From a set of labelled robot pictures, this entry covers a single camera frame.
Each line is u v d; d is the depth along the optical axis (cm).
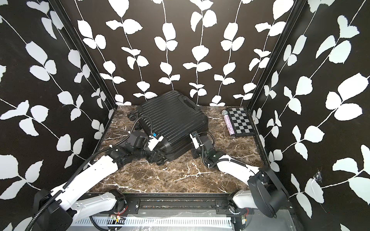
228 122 107
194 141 75
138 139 59
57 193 40
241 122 108
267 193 42
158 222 70
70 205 42
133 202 76
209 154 66
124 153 57
